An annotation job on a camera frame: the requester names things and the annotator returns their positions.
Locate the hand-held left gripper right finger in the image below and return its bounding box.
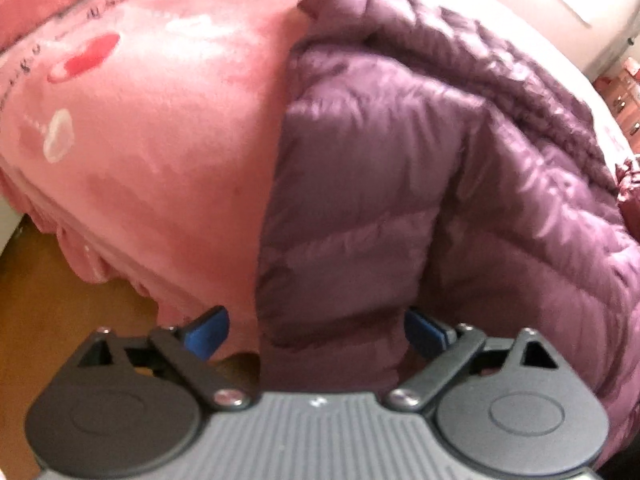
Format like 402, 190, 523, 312
385, 306, 563, 409

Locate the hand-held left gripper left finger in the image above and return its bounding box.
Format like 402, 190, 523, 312
75, 305, 251, 409

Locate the pink bed blanket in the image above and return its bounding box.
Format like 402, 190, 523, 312
0, 0, 381, 363

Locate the purple down jacket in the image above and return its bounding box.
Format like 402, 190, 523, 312
255, 0, 640, 473

